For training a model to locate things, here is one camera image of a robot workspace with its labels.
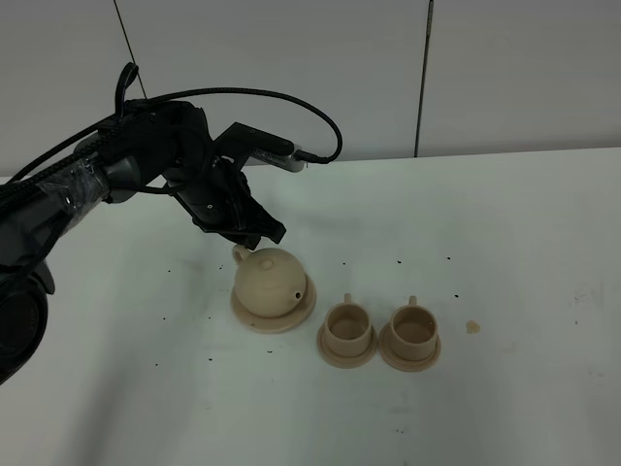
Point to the beige teapot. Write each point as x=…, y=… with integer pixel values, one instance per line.
x=269, y=282

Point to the teacup saucer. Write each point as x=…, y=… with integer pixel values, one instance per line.
x=339, y=360
x=391, y=358

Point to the right teacup saucer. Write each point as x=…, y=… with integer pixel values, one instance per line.
x=391, y=358

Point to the left teacup saucer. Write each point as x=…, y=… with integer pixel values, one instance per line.
x=339, y=360

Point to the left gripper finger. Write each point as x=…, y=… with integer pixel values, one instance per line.
x=247, y=239
x=259, y=224

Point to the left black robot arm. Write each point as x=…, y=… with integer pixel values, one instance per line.
x=164, y=148

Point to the left beige teacup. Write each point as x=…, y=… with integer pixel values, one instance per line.
x=347, y=311

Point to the beige teapot saucer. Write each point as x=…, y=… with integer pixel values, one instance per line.
x=279, y=324

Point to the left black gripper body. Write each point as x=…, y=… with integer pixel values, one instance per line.
x=205, y=173

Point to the right beige teacup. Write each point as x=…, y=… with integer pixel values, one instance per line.
x=413, y=332

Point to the beige teacup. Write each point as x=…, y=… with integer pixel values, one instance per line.
x=413, y=332
x=347, y=311

